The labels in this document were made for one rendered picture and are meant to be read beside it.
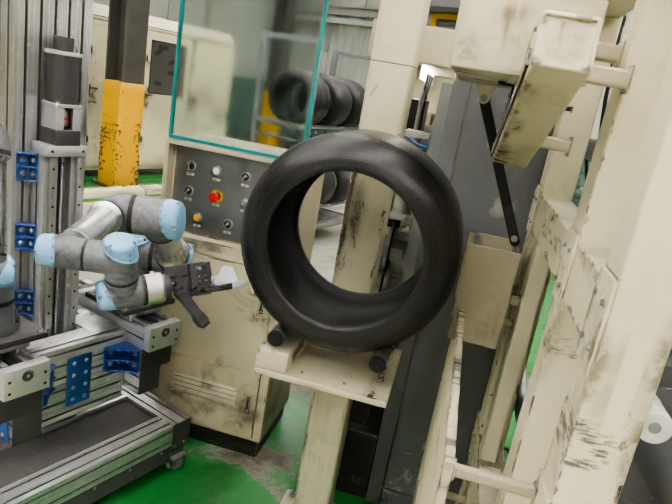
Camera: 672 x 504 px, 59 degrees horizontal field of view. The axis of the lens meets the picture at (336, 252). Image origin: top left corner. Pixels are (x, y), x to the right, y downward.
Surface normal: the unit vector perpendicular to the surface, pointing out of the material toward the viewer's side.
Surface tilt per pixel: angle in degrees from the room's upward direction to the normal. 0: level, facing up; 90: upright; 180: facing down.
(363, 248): 90
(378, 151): 43
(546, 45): 72
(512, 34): 90
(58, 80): 90
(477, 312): 90
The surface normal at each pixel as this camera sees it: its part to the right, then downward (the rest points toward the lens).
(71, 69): 0.82, 0.29
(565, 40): -0.17, -0.07
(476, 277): -0.22, 0.23
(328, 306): 0.18, -0.59
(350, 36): -0.55, 0.14
